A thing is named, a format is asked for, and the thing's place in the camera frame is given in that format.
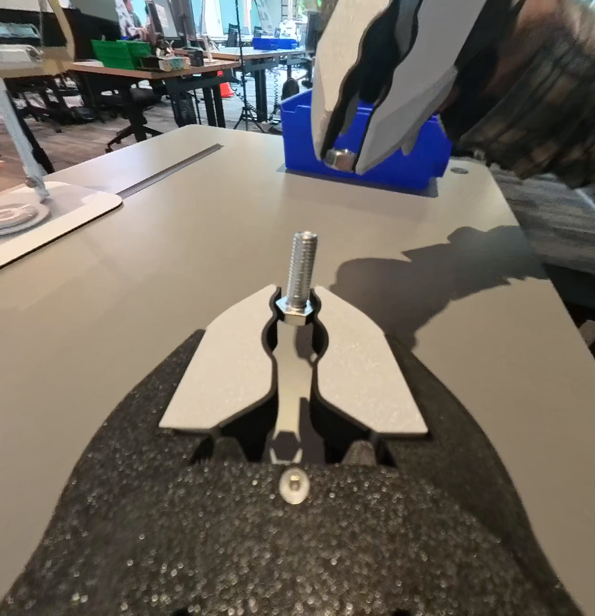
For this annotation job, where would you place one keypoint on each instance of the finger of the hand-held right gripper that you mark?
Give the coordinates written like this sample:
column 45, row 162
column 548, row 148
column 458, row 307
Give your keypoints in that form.
column 336, row 57
column 422, row 86

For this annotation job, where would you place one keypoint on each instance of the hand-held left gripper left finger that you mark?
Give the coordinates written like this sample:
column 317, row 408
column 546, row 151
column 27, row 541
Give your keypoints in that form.
column 225, row 370

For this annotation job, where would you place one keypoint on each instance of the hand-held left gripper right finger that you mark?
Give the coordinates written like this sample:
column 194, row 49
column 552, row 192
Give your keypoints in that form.
column 364, row 380

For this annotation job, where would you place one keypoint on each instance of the blue plastic bin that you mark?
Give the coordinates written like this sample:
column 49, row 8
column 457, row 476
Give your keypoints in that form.
column 302, row 139

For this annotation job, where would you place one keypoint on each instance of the silver hex nut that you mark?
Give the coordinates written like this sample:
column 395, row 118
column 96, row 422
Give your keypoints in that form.
column 339, row 159

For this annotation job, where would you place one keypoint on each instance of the large silver hex bolt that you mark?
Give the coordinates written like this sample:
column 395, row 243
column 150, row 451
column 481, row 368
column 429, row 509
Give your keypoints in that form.
column 300, row 269

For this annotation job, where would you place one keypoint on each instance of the row of blue bins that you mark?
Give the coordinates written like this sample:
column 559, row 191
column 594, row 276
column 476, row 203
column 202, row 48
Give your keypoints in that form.
column 273, row 44

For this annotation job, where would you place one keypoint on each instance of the light wood office desk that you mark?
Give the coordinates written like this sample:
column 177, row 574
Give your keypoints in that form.
column 259, row 54

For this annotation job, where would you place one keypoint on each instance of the light stand tripod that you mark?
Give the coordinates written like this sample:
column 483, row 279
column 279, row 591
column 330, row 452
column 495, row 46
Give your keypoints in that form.
column 247, row 113

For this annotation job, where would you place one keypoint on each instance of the orange traffic cone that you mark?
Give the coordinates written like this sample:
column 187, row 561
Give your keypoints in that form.
column 226, row 92

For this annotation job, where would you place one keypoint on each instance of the black computer monitor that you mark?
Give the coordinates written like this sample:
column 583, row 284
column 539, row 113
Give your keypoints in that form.
column 186, row 17

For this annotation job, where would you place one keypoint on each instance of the black mesh bin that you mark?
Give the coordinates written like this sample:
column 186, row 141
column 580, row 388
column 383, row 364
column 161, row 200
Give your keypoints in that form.
column 185, row 109

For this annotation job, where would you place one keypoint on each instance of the patterned small box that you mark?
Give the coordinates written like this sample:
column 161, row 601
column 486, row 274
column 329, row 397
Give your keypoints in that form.
column 174, row 64

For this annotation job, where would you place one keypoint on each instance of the monitor showing white page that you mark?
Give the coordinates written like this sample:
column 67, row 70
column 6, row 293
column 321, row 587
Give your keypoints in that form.
column 162, row 19

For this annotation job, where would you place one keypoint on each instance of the black small box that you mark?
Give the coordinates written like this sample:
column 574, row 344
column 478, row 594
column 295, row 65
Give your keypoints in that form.
column 149, row 64

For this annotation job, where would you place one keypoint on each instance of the black office chair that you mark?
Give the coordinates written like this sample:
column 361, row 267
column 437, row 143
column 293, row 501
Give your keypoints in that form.
column 143, row 103

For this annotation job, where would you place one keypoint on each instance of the brown office desk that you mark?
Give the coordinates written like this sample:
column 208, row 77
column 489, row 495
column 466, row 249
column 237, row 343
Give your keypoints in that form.
column 133, row 73

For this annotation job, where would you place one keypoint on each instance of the white metal stand base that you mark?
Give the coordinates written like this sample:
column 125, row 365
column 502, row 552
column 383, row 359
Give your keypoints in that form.
column 85, row 207

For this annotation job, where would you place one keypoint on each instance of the green plastic bin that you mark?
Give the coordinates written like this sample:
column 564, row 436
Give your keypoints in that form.
column 114, row 53

